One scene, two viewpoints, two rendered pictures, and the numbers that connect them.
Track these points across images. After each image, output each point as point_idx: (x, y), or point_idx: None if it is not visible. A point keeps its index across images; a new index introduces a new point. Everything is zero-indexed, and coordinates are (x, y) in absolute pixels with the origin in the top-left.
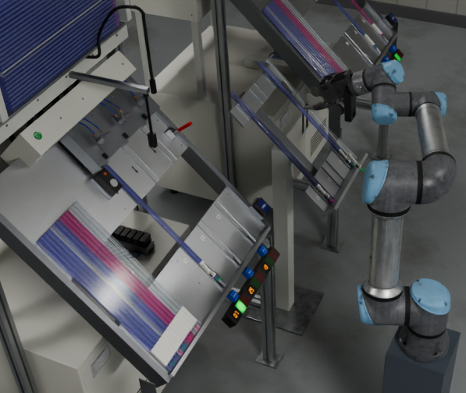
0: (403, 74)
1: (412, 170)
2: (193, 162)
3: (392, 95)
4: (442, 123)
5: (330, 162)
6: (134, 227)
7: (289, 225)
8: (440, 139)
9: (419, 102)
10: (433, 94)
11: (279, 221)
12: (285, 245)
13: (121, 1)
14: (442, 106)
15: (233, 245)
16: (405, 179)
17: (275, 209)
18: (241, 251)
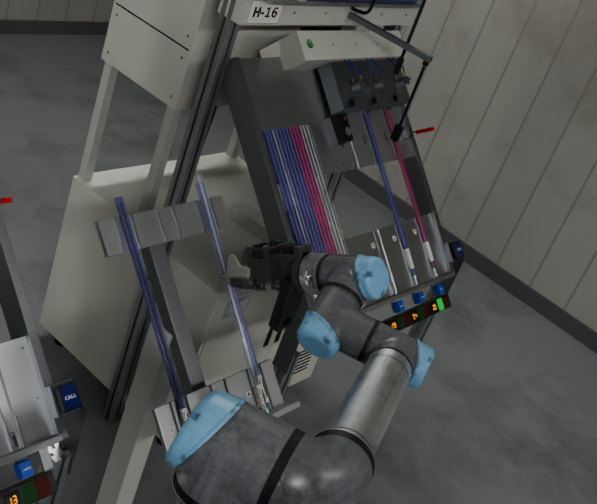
0: (383, 288)
1: (275, 441)
2: None
3: (345, 311)
4: (396, 393)
5: (230, 387)
6: None
7: (136, 459)
8: (371, 417)
9: (383, 343)
10: (413, 343)
11: (123, 443)
12: (117, 486)
13: None
14: (419, 369)
15: None
16: (252, 452)
17: (124, 421)
18: None
